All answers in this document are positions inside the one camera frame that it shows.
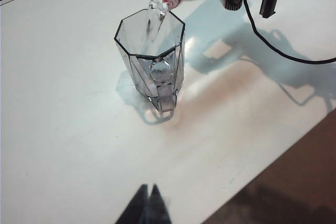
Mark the grey faceted glass mug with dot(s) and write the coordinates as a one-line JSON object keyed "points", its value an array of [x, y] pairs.
{"points": [[162, 72]]}

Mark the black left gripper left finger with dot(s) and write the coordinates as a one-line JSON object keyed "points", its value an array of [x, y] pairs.
{"points": [[136, 208]]}

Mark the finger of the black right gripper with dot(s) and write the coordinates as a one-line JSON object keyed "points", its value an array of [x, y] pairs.
{"points": [[269, 3]]}

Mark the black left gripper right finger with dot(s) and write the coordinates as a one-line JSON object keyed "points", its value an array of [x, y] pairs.
{"points": [[158, 208]]}

